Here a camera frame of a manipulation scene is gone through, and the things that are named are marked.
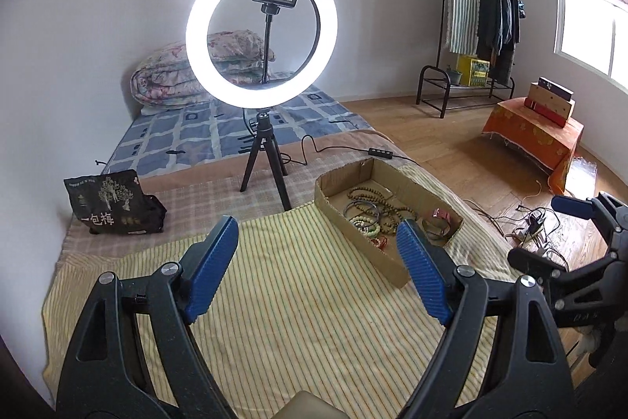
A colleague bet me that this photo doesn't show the person's right hand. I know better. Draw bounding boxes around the person's right hand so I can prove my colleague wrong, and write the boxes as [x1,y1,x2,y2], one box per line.
[576,326,606,366]

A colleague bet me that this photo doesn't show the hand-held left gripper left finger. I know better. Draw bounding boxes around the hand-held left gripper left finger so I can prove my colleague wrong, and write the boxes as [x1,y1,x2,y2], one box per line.
[56,215,240,419]

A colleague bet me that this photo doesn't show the tan cardboard box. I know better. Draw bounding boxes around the tan cardboard box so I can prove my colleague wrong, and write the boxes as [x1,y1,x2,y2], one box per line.
[528,82,576,119]

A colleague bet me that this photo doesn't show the brown wooden bead necklace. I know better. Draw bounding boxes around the brown wooden bead necklace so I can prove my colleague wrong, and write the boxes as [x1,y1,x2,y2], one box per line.
[346,185,420,236]

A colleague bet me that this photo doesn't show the window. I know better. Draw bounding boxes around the window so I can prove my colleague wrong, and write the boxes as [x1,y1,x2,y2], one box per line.
[554,0,628,93]

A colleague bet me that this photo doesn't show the dark hanging clothes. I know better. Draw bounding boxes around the dark hanging clothes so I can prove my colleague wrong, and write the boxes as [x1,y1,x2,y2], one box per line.
[475,0,522,83]

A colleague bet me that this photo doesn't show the beige plaid blanket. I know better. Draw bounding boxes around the beige plaid blanket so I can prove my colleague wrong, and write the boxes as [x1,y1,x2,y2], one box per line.
[61,164,325,263]

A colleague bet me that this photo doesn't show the red box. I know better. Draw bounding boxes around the red box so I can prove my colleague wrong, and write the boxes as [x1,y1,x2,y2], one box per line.
[523,97,570,128]

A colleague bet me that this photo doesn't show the black printed bag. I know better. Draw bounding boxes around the black printed bag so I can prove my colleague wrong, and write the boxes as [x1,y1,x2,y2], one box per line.
[64,170,168,236]

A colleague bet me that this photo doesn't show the striped hanging towel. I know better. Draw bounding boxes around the striped hanging towel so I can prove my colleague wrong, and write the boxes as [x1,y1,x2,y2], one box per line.
[445,0,482,55]

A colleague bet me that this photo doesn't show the dark bangle bracelets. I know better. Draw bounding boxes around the dark bangle bracelets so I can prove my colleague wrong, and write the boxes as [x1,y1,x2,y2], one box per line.
[345,199,380,221]

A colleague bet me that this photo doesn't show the yellow crate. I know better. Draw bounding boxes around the yellow crate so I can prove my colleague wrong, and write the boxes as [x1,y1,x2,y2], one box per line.
[456,54,491,87]

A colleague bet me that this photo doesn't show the yellow striped cloth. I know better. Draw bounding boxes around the yellow striped cloth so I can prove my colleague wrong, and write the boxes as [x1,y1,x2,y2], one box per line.
[42,164,521,419]

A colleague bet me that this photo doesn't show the black power strip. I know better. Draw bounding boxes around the black power strip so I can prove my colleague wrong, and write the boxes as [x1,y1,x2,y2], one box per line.
[525,210,548,236]

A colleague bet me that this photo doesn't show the black phone holder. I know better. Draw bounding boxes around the black phone holder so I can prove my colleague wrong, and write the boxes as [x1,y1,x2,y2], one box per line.
[250,0,298,87]

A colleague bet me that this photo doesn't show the dark navy box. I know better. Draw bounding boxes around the dark navy box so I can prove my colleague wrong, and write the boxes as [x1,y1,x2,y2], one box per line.
[537,77,575,102]

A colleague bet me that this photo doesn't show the ring light cable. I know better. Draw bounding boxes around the ring light cable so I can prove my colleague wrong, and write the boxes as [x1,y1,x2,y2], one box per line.
[240,105,423,167]

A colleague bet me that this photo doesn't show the folded floral quilt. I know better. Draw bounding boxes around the folded floral quilt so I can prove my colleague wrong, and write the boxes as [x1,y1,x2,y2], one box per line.
[130,30,276,106]

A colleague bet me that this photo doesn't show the white ring light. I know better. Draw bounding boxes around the white ring light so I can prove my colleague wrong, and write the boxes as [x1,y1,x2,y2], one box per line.
[185,0,339,110]

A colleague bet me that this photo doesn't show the beige flat object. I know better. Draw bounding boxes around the beige flat object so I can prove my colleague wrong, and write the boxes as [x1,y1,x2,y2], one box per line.
[287,391,347,419]

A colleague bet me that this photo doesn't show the blue checked bedsheet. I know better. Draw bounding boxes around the blue checked bedsheet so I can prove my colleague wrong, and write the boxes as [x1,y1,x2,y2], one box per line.
[100,82,376,177]

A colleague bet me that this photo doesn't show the black tripod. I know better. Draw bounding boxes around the black tripod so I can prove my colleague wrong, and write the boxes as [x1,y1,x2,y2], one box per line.
[239,109,292,212]

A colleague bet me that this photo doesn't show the shallow cardboard box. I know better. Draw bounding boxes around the shallow cardboard box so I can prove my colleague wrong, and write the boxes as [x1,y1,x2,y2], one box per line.
[314,157,464,288]

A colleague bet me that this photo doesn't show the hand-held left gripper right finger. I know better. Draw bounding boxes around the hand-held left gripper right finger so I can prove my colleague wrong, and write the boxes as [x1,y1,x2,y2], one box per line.
[396,219,575,419]

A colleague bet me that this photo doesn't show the bubble wrap sheet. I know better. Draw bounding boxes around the bubble wrap sheet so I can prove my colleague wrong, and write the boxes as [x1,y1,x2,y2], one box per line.
[564,156,602,199]

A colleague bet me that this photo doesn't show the orange cloth covered table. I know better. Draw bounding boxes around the orange cloth covered table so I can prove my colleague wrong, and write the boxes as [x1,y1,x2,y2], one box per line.
[482,97,586,195]

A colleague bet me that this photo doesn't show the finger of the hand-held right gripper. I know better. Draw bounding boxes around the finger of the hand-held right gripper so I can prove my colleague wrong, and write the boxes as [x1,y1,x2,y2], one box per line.
[508,247,619,302]
[550,192,628,253]

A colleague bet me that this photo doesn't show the dark red bracelet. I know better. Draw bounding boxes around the dark red bracelet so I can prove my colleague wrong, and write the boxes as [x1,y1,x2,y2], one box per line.
[421,207,453,245]

